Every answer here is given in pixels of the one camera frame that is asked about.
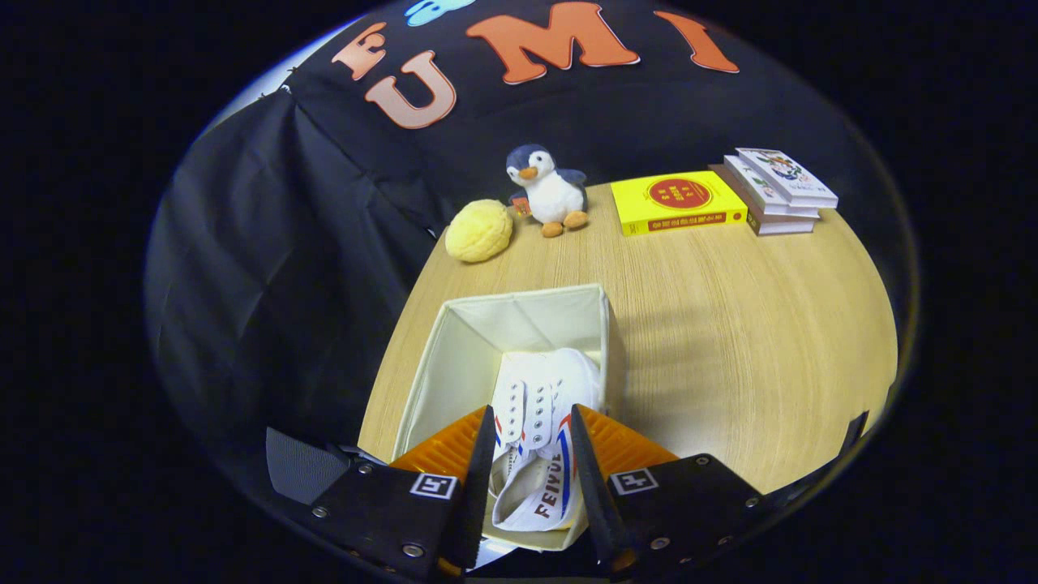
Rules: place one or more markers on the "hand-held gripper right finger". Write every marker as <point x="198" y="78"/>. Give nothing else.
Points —
<point x="596" y="503"/>

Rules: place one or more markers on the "cream fabric storage box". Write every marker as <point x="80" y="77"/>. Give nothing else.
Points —
<point x="527" y="316"/>

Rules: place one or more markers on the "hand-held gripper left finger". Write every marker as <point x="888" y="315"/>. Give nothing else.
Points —
<point x="474" y="495"/>

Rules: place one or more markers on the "yellow book with red circle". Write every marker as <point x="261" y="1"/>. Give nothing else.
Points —
<point x="677" y="203"/>

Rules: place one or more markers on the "white canvas shoe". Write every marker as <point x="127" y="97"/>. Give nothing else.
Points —
<point x="580" y="373"/>
<point x="535" y="495"/>

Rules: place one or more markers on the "yellow plush bread bun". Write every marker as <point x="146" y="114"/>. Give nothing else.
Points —
<point x="478" y="231"/>

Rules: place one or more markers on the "plain black side cloth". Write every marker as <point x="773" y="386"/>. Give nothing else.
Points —
<point x="284" y="284"/>

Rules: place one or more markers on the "illustrated white book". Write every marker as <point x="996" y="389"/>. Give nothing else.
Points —
<point x="787" y="177"/>

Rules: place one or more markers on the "grey mesh panel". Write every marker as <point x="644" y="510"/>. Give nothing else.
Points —
<point x="300" y="466"/>

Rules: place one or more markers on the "plush penguin toy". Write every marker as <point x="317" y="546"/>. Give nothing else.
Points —
<point x="554" y="199"/>

